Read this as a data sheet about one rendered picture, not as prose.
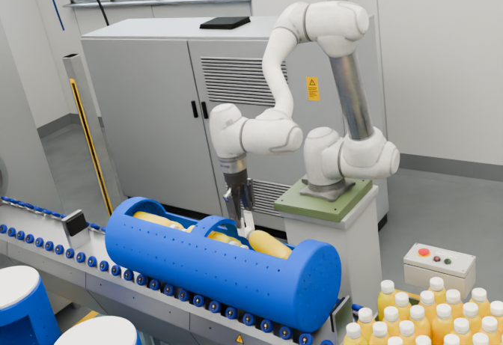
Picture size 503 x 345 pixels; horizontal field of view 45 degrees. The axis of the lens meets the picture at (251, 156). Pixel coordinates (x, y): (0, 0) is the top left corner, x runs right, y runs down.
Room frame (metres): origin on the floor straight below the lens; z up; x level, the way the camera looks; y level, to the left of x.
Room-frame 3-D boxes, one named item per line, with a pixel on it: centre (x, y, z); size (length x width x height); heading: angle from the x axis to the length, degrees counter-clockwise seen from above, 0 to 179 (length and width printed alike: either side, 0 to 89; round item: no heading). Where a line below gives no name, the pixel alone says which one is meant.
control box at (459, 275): (1.61, -0.54, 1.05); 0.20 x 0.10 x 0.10; 49
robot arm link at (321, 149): (2.31, -0.30, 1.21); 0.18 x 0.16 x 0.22; 56
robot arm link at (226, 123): (1.74, 0.05, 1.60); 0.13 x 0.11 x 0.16; 56
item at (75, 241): (2.39, 0.82, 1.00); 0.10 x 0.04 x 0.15; 139
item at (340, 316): (1.53, -0.19, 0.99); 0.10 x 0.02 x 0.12; 139
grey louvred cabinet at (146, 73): (4.12, 0.13, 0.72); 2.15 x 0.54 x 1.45; 51
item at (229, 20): (4.08, 0.02, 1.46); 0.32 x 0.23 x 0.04; 51
